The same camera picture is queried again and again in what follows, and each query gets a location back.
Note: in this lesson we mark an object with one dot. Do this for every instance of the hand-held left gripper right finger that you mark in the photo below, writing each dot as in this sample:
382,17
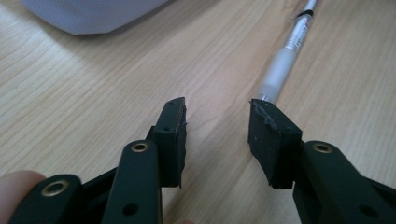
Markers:
274,146

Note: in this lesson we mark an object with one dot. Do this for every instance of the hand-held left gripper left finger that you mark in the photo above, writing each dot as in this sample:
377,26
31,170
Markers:
169,143

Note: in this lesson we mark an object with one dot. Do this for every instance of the silver pen with pink cap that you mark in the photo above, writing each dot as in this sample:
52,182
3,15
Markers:
288,53

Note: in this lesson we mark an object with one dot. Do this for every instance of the grey pencil case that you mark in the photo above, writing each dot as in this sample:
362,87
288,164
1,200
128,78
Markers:
93,14

